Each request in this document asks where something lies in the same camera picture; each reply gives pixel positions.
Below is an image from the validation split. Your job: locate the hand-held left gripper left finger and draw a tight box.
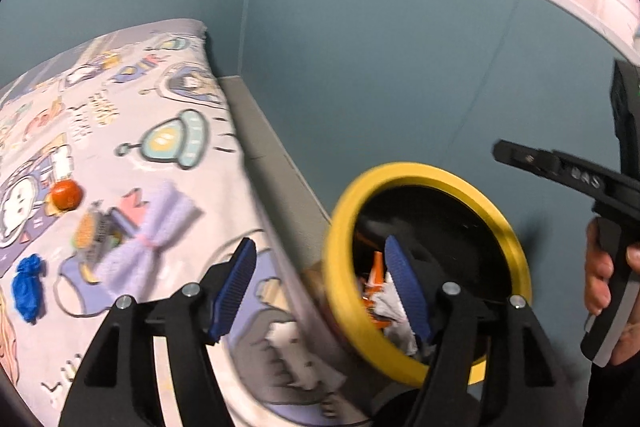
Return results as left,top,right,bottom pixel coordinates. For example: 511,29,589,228
57,237,258,427

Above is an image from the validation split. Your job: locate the orange snack wrapper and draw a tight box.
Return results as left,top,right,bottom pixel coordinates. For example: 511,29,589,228
366,251,397,324

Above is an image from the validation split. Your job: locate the grey bed frame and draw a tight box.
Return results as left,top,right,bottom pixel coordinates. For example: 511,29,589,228
219,76,351,233

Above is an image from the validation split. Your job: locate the orange fruit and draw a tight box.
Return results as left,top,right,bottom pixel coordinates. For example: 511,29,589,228
50,179,84,212

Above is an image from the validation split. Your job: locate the person's right forearm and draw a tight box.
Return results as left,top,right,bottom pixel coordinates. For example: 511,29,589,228
582,357,640,427

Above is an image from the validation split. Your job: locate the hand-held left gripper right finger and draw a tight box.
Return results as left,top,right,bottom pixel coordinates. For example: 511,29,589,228
384,234,583,427

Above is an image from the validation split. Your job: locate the person's right hand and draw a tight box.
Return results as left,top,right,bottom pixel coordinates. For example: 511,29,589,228
585,217,640,365

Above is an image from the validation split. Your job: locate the lilac bow tie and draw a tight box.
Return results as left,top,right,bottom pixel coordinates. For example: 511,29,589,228
95,182,202,303

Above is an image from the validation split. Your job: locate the printed bed sheet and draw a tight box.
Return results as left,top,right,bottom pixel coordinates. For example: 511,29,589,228
0,19,376,427

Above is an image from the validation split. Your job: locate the blue crumpled glove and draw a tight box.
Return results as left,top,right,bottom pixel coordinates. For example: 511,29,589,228
12,254,47,324

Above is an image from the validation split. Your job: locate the yellow-rimmed bin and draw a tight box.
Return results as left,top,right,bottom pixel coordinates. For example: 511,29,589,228
300,163,533,427

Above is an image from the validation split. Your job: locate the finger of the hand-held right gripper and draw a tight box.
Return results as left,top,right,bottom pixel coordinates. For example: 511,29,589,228
492,139,561,180

